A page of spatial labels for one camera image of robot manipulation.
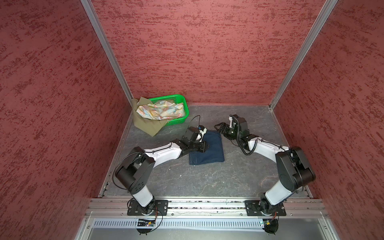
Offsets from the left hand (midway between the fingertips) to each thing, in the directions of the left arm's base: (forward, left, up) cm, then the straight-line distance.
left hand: (208, 148), depth 87 cm
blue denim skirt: (-2, -4, -4) cm, 6 cm away
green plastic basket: (+44, +23, -1) cm, 50 cm away
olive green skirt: (+14, +37, +2) cm, 40 cm away
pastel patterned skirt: (+35, +35, -5) cm, 49 cm away
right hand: (+10, -5, +4) cm, 12 cm away
